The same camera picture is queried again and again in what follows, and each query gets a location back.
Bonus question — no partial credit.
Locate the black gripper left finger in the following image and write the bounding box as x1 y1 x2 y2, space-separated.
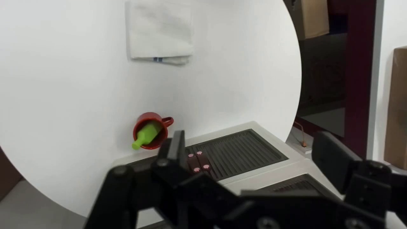
84 128 256 229

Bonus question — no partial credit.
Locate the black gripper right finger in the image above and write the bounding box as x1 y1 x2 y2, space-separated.
312 131 407 221

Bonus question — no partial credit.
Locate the red cup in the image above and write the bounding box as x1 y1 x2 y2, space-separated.
131 110 176 151

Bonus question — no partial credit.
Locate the white three-tier storage cabinet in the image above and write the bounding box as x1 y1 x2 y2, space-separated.
106 119 407 229

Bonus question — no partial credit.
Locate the green plastic object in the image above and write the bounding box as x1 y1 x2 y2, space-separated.
131 122 163 151

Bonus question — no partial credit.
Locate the tall brown cardboard panel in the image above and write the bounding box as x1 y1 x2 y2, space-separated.
383 45 407 170

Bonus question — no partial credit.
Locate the small brown cardboard box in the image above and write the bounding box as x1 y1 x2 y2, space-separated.
288 0 331 42

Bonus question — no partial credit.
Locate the white folded cloth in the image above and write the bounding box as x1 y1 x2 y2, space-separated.
125 0 195 67

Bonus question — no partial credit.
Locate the dark maroon post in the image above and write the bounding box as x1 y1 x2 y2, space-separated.
344 0 379 160

